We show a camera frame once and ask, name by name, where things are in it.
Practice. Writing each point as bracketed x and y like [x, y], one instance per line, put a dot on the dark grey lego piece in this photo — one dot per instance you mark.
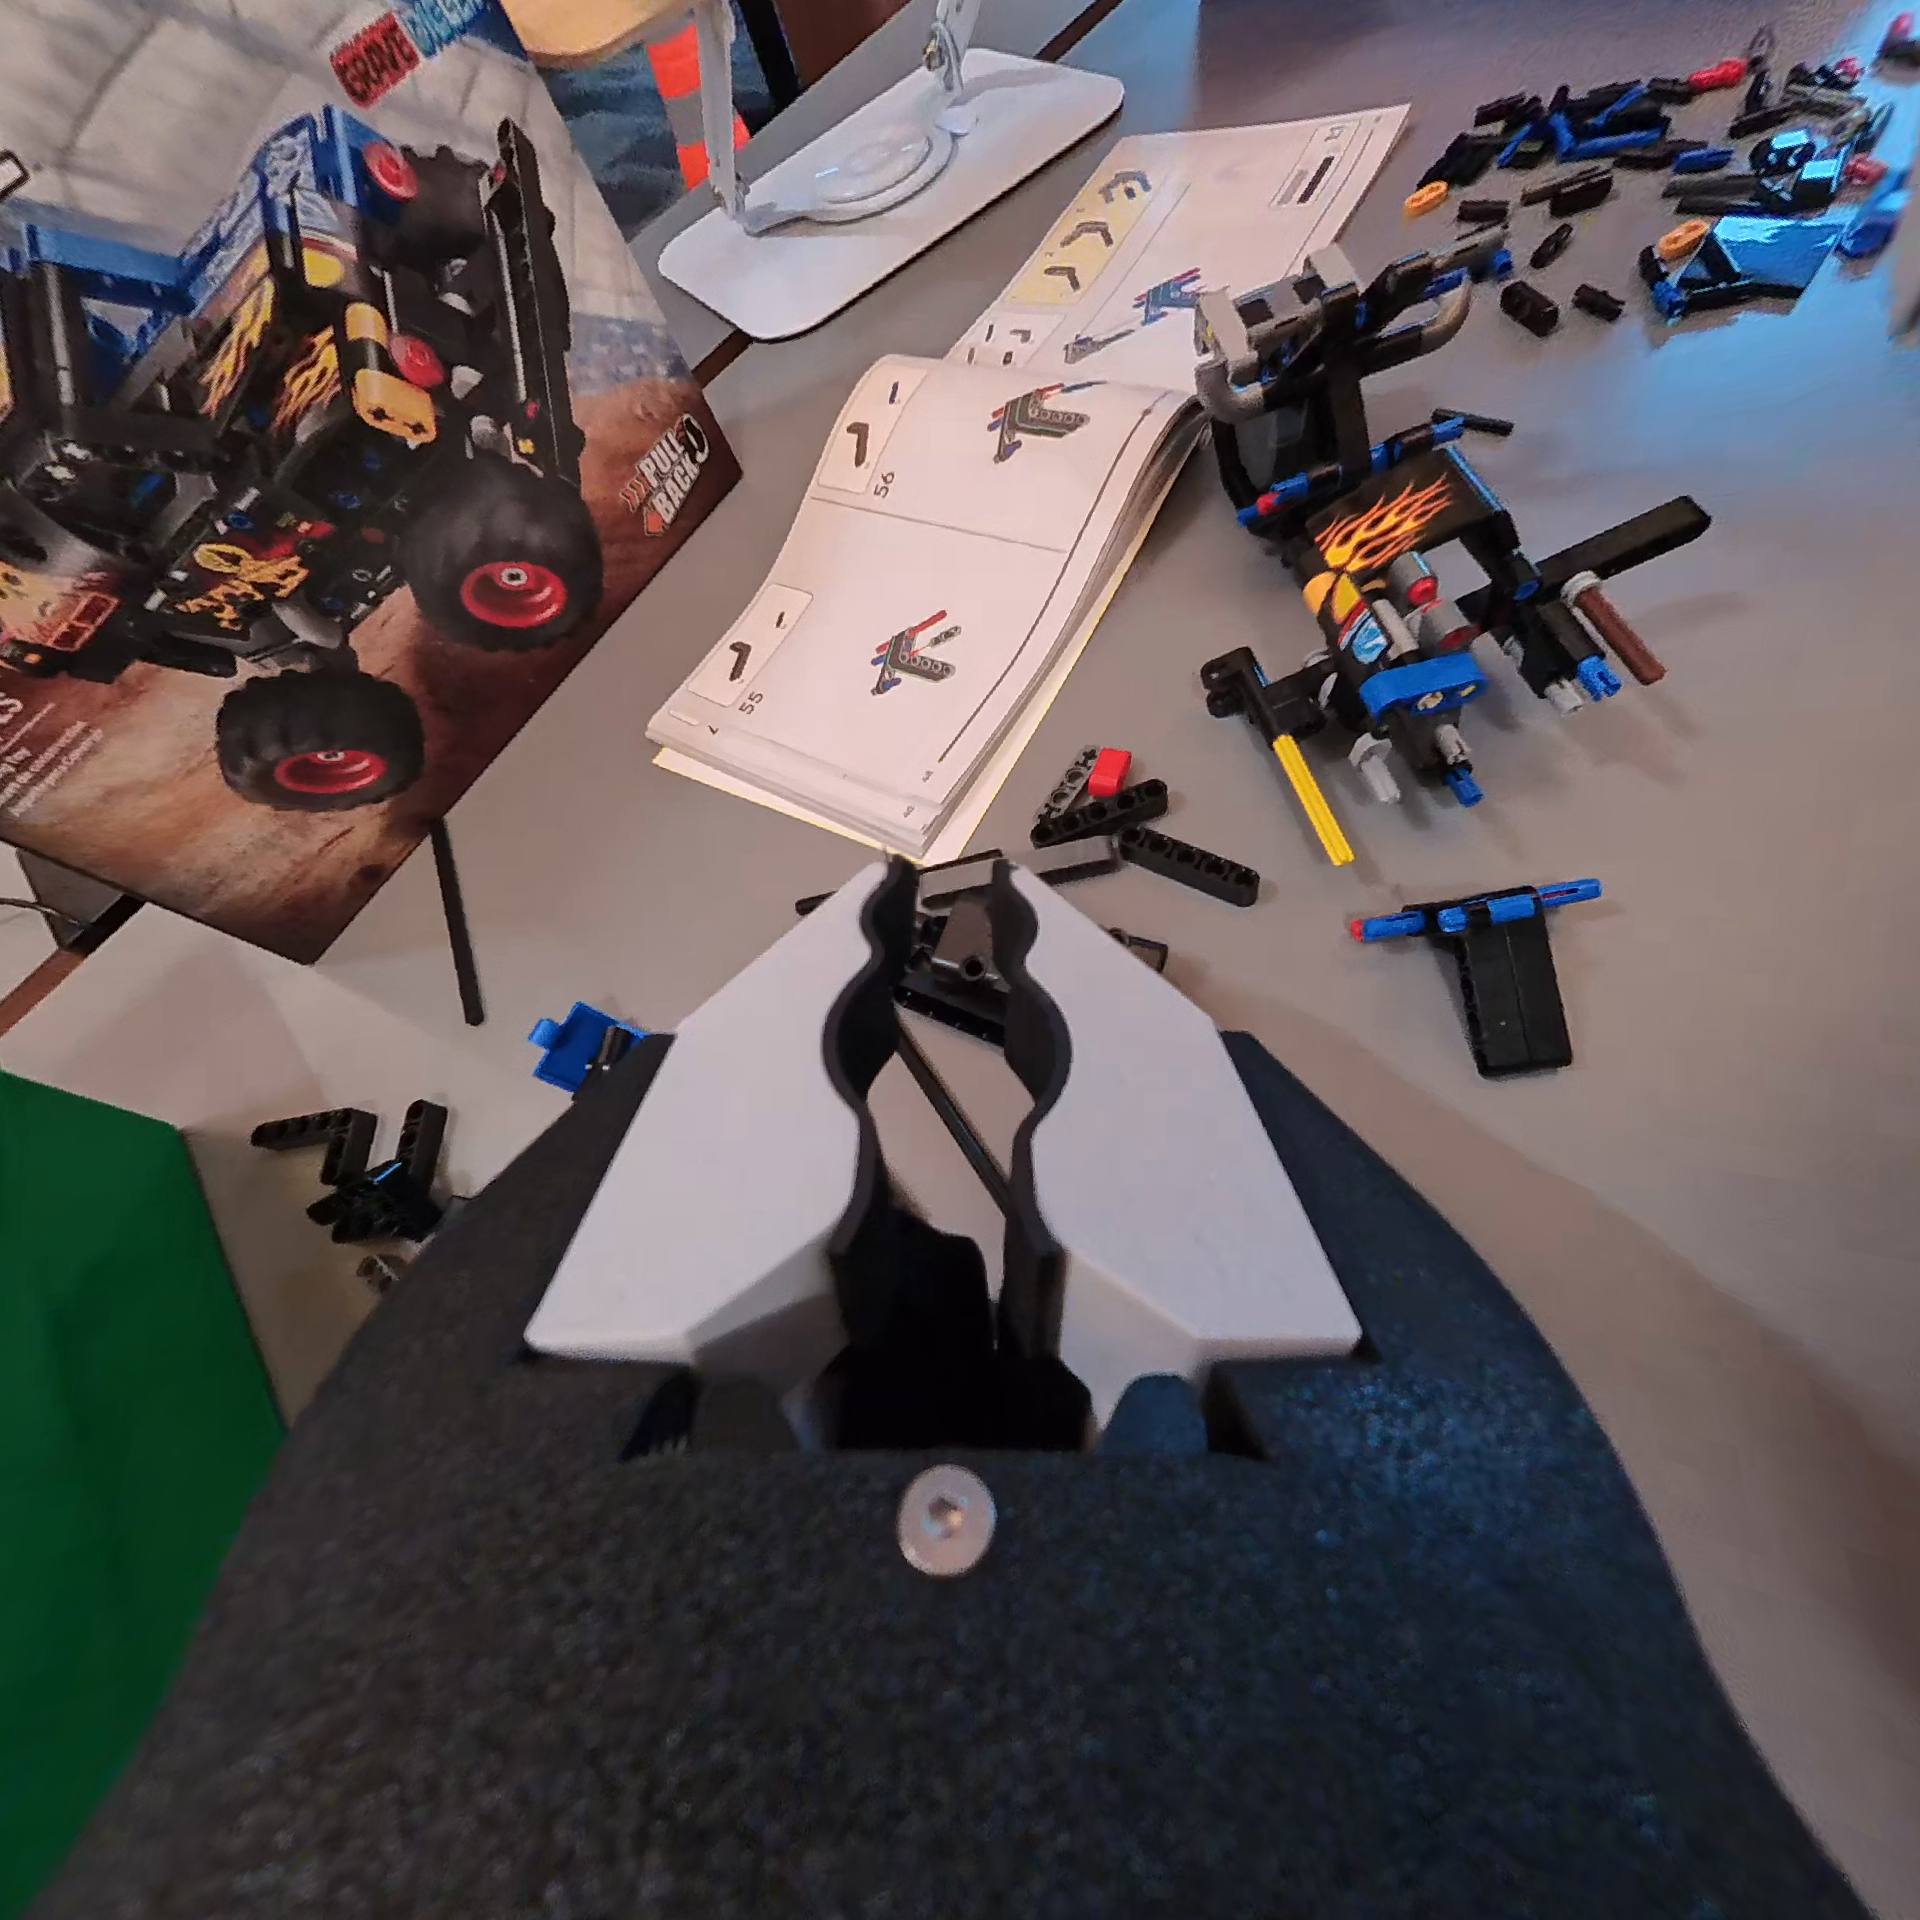
[960, 883]

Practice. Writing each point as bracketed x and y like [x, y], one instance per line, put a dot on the green cloth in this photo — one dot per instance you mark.
[89, 1320]

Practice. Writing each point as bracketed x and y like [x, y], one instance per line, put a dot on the orange and grey striped object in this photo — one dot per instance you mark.
[676, 68]

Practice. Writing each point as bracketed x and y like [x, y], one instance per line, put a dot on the short black lego beam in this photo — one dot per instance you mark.
[420, 1142]

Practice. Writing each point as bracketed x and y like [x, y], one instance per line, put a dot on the black angled lego beam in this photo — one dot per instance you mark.
[306, 1127]

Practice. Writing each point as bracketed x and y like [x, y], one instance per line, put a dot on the pile of loose lego pieces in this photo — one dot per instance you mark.
[1755, 247]

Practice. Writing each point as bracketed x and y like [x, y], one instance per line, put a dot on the printed monster truck lego box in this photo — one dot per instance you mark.
[299, 376]

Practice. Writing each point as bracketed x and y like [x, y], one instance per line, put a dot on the grey lego beam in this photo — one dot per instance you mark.
[1078, 860]

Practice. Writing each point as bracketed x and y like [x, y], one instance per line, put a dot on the open lego instruction booklet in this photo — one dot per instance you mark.
[930, 570]

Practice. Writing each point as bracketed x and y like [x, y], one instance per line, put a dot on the partly built lego truck chassis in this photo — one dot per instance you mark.
[1394, 540]

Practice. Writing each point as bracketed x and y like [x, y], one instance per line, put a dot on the red lego piece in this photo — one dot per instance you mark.
[1110, 771]

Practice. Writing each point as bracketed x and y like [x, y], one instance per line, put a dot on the blue lego piece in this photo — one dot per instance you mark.
[563, 1045]

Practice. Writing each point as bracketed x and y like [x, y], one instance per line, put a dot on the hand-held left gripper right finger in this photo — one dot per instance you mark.
[1170, 1172]

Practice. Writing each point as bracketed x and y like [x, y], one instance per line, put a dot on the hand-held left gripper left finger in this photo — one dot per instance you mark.
[720, 1172]

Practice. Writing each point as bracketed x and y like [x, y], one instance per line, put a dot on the wooden board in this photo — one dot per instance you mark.
[586, 30]

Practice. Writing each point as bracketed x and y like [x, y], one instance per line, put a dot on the black and blue lego connector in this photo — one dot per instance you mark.
[376, 1206]

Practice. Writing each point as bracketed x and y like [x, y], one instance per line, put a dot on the black straight lego beam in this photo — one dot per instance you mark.
[1126, 803]
[1193, 867]

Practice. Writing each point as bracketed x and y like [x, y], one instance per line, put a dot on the white stand with round base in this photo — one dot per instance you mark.
[900, 166]

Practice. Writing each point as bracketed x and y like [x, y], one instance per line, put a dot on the thin black lego axle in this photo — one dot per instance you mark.
[960, 1132]

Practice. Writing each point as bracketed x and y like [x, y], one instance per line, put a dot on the black lego panel with blue axle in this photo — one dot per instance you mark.
[1515, 998]

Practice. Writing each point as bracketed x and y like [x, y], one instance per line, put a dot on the black lego connector block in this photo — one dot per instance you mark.
[960, 960]

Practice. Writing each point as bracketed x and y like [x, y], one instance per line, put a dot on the long black lego axle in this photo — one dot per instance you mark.
[456, 916]

